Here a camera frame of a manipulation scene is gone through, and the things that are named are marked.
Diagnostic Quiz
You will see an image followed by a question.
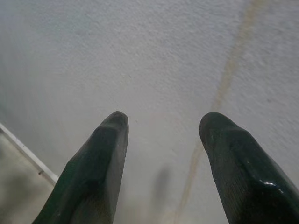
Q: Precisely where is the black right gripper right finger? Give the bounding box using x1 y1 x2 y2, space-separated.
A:
199 112 299 224

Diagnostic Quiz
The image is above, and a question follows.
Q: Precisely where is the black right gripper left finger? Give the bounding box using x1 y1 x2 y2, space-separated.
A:
32 111 129 224

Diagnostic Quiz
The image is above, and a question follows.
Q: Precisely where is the white skirting strip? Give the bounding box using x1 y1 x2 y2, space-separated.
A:
0 123 59 185

